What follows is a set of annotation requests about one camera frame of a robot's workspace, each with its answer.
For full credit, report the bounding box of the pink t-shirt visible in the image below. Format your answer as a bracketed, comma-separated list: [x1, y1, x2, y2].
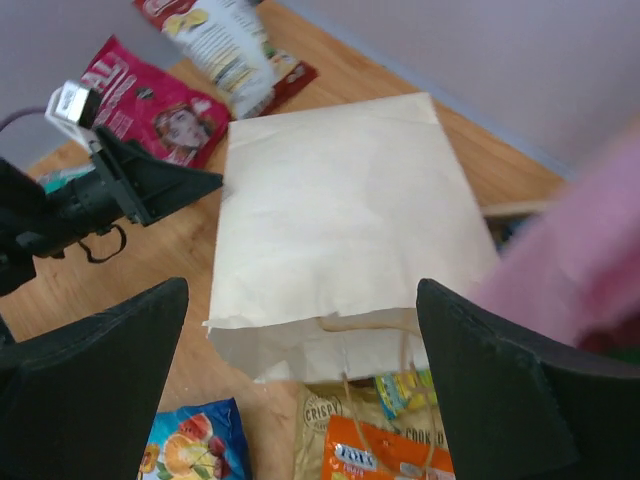
[472, 123, 639, 353]

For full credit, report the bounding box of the green snack packet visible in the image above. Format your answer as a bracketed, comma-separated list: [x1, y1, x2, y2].
[374, 369, 437, 420]

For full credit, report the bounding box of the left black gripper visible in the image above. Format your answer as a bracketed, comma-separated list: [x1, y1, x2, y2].
[89, 127, 223, 226]

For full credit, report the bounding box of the tan salt vinegar chips bag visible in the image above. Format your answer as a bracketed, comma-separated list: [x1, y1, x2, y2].
[293, 382, 433, 479]

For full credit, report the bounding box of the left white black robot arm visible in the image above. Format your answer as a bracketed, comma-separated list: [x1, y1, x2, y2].
[1, 127, 223, 295]

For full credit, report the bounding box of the magenta crisps bag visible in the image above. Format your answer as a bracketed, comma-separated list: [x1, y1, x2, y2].
[81, 36, 231, 168]

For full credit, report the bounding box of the brown paper bag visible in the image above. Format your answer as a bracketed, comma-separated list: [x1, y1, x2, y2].
[206, 93, 498, 383]

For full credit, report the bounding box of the teal white snack packet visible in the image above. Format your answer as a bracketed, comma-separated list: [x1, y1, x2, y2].
[37, 164, 95, 194]

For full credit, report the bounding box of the orange Fox's candy packet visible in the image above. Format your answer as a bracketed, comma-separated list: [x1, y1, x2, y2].
[321, 415, 455, 480]

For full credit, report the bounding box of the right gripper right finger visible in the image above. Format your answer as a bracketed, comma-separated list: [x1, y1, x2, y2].
[416, 279, 639, 479]

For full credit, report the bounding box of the blue candy packet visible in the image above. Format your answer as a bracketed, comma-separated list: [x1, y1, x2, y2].
[137, 398, 253, 480]

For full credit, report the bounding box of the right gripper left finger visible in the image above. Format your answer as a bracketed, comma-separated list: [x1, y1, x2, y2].
[1, 277, 189, 479]

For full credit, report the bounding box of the red white chips bag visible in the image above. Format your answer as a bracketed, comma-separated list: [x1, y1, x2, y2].
[133, 0, 318, 120]

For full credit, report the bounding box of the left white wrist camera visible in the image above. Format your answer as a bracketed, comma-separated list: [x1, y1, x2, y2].
[45, 80, 102, 153]

